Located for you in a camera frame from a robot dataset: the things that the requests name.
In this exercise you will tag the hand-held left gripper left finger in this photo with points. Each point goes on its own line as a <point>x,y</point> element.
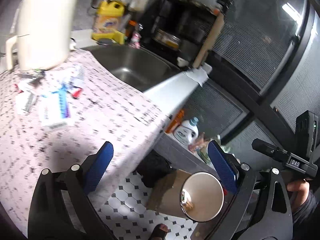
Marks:
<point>98,166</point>

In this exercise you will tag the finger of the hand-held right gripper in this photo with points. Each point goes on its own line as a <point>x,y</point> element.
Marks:
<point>267,148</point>

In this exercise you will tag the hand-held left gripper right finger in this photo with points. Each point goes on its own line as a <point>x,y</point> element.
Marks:
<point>222,166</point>

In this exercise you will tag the brown paper cup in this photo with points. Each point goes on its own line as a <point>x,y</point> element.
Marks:
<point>190,192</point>

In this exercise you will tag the brown paper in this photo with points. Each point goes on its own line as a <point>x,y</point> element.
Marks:
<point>187,205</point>

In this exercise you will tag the person's right forearm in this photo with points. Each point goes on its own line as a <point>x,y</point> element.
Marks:
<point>308,205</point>

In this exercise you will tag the person's right hand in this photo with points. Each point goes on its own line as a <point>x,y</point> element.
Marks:
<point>298,188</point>

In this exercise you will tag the colourful snack packets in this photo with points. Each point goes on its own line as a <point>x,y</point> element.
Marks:
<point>200,145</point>

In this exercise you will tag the patterned white tablecloth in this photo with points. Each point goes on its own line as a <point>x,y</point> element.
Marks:
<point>100,120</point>

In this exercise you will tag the white laundry detergent bottle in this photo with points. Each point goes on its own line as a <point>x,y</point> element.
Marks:
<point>186,132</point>

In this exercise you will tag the dark floor bag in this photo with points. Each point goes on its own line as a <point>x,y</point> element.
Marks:
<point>153,170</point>

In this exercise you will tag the orange cleaner bottle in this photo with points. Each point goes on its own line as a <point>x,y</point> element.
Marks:
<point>175,121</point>

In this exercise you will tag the cardboard box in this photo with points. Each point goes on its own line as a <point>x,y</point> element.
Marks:
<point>162,192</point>

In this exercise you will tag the white blue barcode package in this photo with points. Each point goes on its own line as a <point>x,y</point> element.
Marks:
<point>55,111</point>

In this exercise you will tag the red white wrapper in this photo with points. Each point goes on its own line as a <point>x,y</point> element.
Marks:
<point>77,91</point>

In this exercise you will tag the white base cabinet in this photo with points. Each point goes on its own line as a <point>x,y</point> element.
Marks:
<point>172,92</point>

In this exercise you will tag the person's sandalled foot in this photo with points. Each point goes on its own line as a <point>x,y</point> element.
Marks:
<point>160,232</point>

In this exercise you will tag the white barcode wrapper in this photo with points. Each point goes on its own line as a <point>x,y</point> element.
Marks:
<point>78,74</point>

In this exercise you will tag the white dish cloth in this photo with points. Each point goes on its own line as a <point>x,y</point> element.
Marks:
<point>198,75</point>

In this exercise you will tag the grey white wrapper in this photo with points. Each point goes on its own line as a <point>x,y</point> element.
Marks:
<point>27,102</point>

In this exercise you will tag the steel sink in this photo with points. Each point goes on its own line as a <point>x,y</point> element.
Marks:
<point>132,65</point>

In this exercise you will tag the silver crinkled wrapper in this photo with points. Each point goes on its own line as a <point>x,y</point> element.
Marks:
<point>32,73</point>

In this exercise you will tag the small red wrapper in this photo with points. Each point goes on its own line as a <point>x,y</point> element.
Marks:
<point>17,87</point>

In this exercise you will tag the wooden cutting board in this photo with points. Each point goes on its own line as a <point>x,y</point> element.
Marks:
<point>210,40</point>

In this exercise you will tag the round sink strainer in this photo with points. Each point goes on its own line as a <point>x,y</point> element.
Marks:
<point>105,42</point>

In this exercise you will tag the yellow sponge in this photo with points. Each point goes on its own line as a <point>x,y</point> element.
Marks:
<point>120,38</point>

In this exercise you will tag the small pink bottle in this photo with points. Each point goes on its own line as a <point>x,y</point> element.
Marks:
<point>136,37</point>

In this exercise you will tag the yellow detergent bottle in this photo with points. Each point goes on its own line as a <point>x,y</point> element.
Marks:
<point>107,20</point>

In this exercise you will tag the white air fryer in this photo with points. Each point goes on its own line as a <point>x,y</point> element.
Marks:
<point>47,27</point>

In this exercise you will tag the black dish rack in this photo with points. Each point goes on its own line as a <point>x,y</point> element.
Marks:
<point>175,25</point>

